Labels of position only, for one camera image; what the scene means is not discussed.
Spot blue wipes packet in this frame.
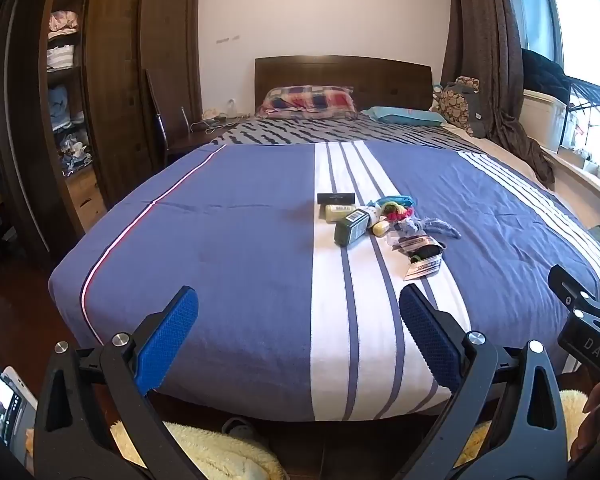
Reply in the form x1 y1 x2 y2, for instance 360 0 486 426
367 192 418 211

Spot teal pillow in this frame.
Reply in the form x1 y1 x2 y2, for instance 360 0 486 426
361 106 447 127

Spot white striped folded clothes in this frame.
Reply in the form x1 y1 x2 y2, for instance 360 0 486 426
46 45 77 71

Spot pink folded clothes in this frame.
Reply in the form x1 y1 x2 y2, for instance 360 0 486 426
48 10 81 38

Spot plaid pillow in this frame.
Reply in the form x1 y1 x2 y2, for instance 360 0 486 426
256 85 358 121

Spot black jacket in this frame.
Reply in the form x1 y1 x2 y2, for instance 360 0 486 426
521 48 573 106

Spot dark chair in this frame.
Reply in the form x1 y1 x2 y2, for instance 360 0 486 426
145 69 191 161

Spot dark wooden nightstand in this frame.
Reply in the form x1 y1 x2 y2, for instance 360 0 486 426
167 120 241 161

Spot brown curtain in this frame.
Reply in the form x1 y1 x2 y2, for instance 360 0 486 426
440 0 556 191

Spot black metal rack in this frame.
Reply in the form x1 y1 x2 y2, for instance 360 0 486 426
560 77 600 186

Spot white storage box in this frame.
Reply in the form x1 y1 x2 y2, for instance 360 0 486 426
522 89 578 153

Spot patterned backpack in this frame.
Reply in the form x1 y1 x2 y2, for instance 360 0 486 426
430 76 488 138

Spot white tube with yellow cap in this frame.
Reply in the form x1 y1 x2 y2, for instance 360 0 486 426
367 210 392 237

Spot dark green box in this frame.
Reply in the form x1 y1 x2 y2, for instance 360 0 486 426
334 208 378 247

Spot grey slipper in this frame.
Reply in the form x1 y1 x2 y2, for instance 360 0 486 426
221 416 271 448

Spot blue-grey cloth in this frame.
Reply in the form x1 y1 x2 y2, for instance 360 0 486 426
392 215 462 241

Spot grey zebra print sheet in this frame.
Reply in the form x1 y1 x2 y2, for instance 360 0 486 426
200 112 481 153

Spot dark wooden headboard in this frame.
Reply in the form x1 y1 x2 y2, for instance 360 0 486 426
254 56 433 113

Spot pale yellow bottle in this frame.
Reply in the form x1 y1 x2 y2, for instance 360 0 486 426
325 204 368 224

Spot blue white striped blanket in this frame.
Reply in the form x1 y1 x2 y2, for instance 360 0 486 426
48 141 600 422

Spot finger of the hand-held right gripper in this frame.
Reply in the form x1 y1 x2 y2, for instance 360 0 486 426
548 263 600 326

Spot window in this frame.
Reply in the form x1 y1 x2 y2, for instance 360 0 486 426
512 0 600 91

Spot yellow fluffy rug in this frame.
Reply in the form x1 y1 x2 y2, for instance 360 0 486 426
107 387 593 480

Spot person's right hand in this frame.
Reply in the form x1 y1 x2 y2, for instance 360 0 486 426
569 382 600 463

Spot dark wooden wardrobe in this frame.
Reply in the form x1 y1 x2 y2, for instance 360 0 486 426
0 0 203 271

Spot blue folded clothes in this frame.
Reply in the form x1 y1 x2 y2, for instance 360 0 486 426
48 85 85 131

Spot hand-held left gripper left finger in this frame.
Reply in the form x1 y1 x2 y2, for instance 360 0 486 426
32 286 216 480

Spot black and white wrapper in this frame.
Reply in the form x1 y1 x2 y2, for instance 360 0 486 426
391 235 448 281

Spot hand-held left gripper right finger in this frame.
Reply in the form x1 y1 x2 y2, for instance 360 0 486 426
395 284 571 480

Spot colourful plush toy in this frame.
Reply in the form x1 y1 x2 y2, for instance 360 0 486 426
380 200 418 223

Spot smartphone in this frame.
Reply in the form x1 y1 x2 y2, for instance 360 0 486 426
0 353 28 448

